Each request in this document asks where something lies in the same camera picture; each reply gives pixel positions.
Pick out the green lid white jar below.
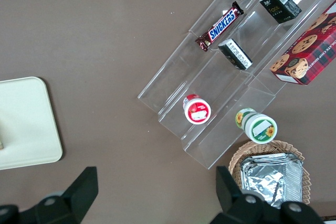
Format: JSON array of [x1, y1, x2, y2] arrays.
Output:
[[235, 108, 278, 145]]

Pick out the clear acrylic stepped display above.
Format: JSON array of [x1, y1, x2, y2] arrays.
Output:
[[136, 0, 336, 170]]

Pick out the small black carton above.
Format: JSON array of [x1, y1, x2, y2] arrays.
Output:
[[259, 0, 302, 25], [217, 38, 254, 71]]

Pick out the Snickers chocolate bar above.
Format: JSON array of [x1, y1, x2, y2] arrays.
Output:
[[194, 1, 245, 52]]

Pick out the red tartan cookie box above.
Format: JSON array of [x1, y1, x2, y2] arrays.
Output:
[[269, 0, 336, 86]]

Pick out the stack of foil trays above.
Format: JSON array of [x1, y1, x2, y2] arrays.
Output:
[[239, 152, 304, 209]]

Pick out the light tan wicker basket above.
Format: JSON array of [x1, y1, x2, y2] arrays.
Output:
[[228, 140, 312, 207]]

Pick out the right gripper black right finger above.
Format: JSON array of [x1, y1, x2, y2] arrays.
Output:
[[209, 165, 284, 224]]

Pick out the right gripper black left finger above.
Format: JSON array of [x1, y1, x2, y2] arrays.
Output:
[[19, 166, 99, 224]]

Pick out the red lid white jar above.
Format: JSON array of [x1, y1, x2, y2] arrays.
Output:
[[182, 94, 212, 125]]

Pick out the cream rectangular tray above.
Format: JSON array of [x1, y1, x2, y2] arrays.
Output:
[[0, 76, 64, 171]]

